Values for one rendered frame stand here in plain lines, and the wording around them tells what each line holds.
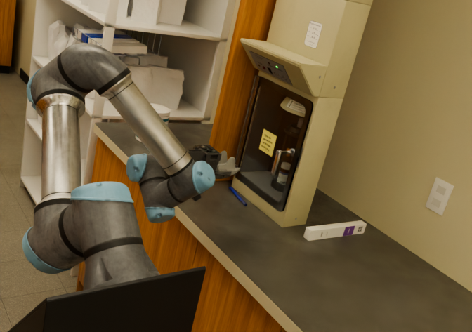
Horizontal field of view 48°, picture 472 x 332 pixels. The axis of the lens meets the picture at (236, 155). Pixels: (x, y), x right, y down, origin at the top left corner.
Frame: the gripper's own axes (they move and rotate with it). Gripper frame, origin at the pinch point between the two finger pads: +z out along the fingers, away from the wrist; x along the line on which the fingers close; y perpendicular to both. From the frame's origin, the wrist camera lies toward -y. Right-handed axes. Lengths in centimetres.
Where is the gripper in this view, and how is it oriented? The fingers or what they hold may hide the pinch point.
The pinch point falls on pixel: (234, 169)
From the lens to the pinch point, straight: 166.0
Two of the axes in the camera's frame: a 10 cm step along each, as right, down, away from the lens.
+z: 8.1, -0.3, 5.9
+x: -5.5, -4.1, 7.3
